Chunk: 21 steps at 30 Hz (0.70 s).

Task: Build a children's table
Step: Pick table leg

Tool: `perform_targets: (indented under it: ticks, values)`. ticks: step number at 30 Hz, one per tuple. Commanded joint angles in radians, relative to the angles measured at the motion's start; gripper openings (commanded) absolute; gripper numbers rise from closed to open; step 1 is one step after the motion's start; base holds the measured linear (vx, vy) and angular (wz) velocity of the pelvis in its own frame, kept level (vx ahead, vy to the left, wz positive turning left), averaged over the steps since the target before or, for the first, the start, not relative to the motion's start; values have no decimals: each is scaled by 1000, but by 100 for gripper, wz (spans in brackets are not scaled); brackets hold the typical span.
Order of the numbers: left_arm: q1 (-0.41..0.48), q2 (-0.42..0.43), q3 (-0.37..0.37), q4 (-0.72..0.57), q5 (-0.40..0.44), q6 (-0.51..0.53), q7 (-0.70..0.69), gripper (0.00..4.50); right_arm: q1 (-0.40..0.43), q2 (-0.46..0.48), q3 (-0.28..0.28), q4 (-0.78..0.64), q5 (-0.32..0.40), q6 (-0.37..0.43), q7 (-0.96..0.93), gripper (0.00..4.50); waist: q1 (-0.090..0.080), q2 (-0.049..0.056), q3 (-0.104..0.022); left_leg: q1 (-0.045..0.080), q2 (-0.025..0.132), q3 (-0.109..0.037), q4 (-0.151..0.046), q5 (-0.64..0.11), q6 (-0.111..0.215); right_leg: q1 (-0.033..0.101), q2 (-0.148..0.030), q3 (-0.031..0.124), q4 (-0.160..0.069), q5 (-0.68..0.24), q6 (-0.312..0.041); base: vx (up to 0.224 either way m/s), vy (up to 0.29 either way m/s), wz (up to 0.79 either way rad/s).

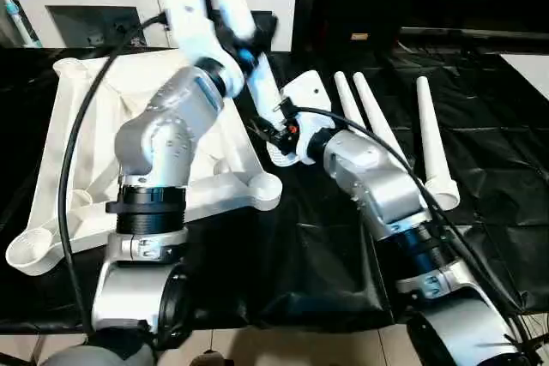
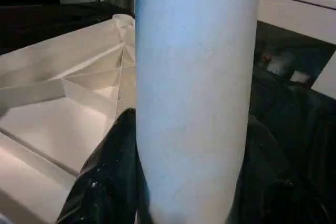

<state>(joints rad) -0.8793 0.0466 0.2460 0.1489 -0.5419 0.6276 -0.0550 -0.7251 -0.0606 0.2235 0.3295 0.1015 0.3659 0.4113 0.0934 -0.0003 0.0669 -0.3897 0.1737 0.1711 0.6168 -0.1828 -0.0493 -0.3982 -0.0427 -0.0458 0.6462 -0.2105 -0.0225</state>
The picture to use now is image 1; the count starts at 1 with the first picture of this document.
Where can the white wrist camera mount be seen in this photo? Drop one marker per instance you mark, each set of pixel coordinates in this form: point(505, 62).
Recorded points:
point(304, 92)
point(193, 27)

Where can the white board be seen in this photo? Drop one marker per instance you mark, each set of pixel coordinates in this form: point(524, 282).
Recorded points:
point(527, 74)

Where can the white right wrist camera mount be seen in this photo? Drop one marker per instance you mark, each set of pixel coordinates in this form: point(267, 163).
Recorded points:
point(304, 92)

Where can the white plastic table top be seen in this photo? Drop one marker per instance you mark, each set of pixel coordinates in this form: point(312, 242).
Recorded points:
point(103, 126)

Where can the black plastic mat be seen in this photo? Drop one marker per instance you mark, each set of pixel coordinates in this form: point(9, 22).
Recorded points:
point(497, 169)

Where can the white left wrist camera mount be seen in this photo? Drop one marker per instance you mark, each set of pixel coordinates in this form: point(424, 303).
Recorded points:
point(193, 27)

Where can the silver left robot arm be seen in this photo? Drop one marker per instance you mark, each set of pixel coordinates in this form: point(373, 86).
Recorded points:
point(163, 143)

